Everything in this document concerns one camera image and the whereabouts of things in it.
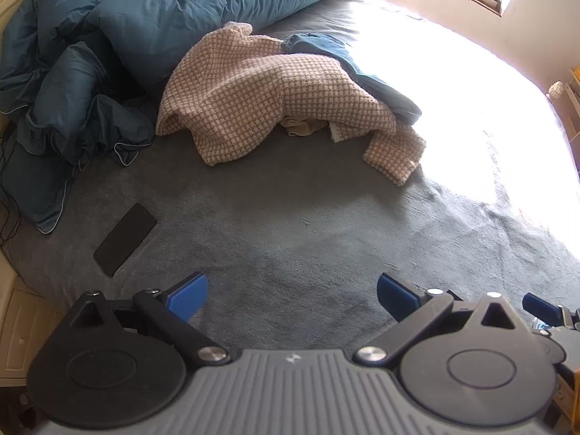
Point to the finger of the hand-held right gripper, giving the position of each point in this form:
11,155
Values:
539,306

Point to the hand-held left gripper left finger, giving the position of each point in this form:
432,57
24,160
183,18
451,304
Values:
188,297

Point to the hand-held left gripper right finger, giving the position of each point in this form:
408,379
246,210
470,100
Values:
398,297

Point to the pink houndstooth sweater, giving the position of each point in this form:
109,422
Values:
253,90

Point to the black phone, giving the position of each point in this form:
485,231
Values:
124,240

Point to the grey bed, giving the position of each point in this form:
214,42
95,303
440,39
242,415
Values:
272,235

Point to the cream nightstand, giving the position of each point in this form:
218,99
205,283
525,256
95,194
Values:
20,326

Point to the cream cloth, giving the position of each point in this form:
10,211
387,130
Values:
301,126

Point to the blue jeans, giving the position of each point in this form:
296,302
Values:
385,93

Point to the white carved ornament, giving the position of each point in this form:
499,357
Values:
556,89

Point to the teal duvet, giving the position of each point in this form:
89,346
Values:
90,77

